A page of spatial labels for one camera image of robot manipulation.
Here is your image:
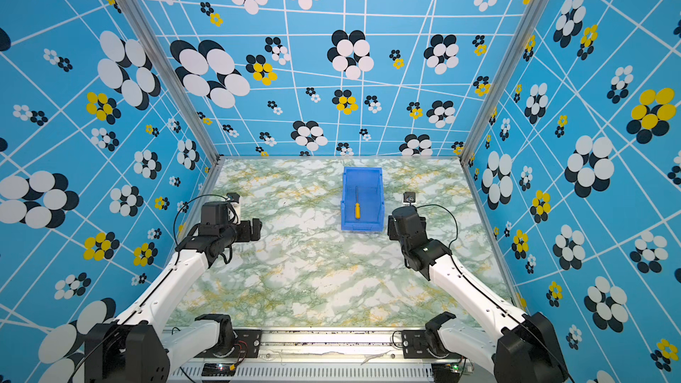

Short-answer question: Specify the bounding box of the yellow handled screwdriver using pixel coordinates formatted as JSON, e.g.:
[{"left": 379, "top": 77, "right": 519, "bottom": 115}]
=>
[{"left": 355, "top": 187, "right": 361, "bottom": 220}]

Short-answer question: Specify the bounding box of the aluminium corner frame post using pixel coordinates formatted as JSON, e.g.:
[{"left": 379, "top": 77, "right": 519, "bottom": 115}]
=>
[
  {"left": 117, "top": 0, "right": 221, "bottom": 166},
  {"left": 460, "top": 0, "right": 550, "bottom": 165}
]

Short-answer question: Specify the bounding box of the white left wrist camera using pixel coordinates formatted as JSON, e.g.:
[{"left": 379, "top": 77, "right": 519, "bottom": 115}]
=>
[{"left": 225, "top": 193, "right": 241, "bottom": 223}]

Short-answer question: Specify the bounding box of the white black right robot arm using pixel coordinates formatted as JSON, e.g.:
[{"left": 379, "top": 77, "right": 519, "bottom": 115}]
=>
[{"left": 388, "top": 206, "right": 573, "bottom": 382}]

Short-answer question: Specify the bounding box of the aluminium corner frame post left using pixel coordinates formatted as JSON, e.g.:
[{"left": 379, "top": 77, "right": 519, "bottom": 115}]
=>
[{"left": 117, "top": 0, "right": 221, "bottom": 166}]

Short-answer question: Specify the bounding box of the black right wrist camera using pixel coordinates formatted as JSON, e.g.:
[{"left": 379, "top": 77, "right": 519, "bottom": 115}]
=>
[{"left": 403, "top": 191, "right": 417, "bottom": 206}]

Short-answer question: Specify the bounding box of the aluminium corner frame post right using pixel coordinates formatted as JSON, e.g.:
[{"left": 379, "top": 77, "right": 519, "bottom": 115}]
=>
[{"left": 460, "top": 0, "right": 550, "bottom": 165}]

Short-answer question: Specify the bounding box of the blue plastic bin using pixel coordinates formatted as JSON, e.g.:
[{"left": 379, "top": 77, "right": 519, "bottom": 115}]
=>
[{"left": 340, "top": 167, "right": 386, "bottom": 232}]

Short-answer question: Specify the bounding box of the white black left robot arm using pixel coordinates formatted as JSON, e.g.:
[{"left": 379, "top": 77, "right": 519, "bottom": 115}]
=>
[{"left": 74, "top": 193, "right": 262, "bottom": 382}]

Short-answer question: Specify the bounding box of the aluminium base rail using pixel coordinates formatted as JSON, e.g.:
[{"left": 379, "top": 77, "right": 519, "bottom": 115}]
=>
[{"left": 159, "top": 326, "right": 565, "bottom": 383}]

